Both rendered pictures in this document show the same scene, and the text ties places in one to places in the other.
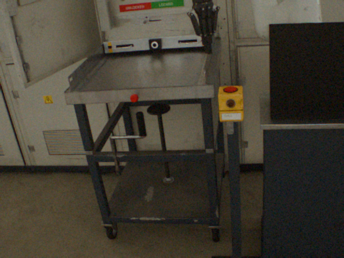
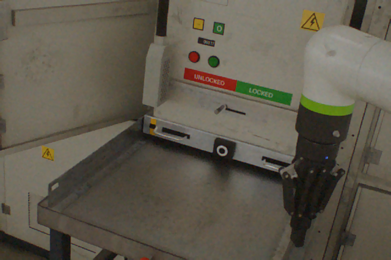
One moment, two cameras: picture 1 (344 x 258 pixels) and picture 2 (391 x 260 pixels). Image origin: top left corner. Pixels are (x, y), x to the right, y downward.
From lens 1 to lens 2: 61 cm
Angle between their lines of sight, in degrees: 7
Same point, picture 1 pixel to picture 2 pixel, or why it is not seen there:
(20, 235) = not seen: outside the picture
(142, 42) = (205, 137)
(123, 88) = (134, 237)
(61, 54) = (71, 112)
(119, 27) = (176, 102)
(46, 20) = (59, 56)
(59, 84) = (70, 139)
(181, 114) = not seen: hidden behind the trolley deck
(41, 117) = (32, 173)
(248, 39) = (382, 180)
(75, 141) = not seen: hidden behind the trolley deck
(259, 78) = (380, 245)
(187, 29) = (283, 144)
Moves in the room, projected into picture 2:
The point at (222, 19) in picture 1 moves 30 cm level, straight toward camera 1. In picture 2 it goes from (349, 134) to (341, 177)
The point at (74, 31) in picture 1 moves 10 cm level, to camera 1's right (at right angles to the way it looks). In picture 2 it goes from (105, 80) to (136, 85)
